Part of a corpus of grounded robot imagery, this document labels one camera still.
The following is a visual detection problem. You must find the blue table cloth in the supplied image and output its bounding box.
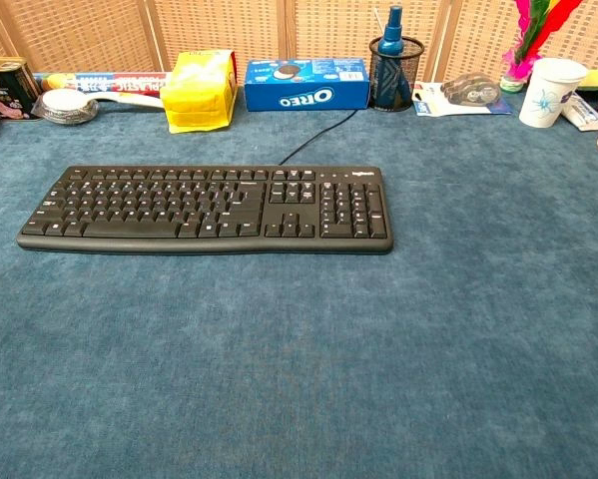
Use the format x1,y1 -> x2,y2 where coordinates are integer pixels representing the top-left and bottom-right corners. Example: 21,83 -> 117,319
0,87 -> 598,479

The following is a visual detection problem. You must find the blue Oreo cookie box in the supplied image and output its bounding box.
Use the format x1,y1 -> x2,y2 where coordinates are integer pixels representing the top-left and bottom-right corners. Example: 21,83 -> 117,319
243,58 -> 370,113

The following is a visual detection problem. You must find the yellow tissue pack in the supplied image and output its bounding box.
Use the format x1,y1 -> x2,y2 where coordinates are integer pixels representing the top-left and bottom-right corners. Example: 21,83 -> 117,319
159,48 -> 239,135

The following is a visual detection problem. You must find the black mesh pen holder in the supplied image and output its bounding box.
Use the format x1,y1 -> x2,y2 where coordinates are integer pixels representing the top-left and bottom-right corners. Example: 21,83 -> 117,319
367,35 -> 425,113

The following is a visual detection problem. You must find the correction tape blister pack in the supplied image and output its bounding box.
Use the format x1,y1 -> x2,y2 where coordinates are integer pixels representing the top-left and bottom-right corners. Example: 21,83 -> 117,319
411,72 -> 513,118

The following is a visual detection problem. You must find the wooden lattice folding screen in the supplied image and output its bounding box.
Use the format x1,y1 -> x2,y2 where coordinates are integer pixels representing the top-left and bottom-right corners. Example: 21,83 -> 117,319
0,0 -> 598,86

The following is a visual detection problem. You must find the blue spray bottle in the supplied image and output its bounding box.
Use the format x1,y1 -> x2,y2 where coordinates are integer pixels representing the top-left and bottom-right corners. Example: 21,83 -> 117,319
380,5 -> 406,59

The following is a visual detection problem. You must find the plastic wrap box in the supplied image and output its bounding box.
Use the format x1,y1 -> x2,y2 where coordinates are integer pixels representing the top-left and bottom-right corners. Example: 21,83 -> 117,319
32,72 -> 174,94

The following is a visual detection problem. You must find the white paper cup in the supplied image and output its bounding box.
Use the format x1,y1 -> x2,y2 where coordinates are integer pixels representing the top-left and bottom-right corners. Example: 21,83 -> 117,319
518,57 -> 589,129

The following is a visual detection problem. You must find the colourful feather shuttlecock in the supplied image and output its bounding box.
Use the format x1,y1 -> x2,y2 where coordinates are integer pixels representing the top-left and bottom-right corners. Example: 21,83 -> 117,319
499,0 -> 585,95

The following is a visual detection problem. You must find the white toothpaste tube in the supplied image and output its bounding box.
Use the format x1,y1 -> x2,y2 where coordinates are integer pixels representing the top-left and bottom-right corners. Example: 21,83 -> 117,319
559,92 -> 598,134

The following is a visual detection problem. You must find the luncheon meat tin can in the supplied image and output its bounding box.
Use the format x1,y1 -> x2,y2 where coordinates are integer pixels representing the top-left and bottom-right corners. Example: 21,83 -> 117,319
0,56 -> 44,122

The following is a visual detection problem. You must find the black wired computer keyboard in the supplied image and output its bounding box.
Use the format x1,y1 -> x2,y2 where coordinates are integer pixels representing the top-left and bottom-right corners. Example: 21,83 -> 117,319
16,165 -> 395,256

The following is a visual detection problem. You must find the black keyboard cable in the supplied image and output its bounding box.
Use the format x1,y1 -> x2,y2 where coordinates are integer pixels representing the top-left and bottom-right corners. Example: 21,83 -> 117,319
279,106 -> 359,167

